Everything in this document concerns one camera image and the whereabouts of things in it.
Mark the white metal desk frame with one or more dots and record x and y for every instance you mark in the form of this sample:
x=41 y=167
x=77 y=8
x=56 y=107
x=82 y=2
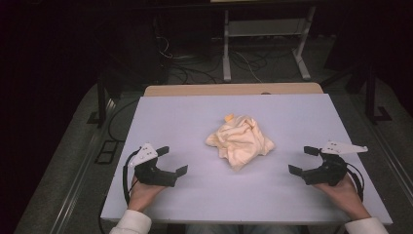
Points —
x=226 y=48

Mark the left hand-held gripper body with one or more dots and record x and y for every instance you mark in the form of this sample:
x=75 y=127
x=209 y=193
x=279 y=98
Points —
x=152 y=175

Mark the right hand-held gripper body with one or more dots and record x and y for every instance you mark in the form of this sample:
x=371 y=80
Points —
x=331 y=170

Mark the black floor socket frame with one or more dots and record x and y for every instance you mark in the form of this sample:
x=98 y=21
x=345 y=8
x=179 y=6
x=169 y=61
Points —
x=107 y=152

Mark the person's left hand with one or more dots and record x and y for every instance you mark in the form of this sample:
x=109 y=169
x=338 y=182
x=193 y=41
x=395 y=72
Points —
x=141 y=196

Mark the cream baby pants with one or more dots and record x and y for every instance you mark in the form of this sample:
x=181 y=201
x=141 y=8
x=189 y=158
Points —
x=240 y=143

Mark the person's right hand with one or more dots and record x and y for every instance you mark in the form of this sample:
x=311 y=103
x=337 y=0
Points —
x=345 y=198

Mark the black metal stand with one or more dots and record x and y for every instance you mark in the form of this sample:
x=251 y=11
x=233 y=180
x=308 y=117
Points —
x=101 y=97
x=370 y=97

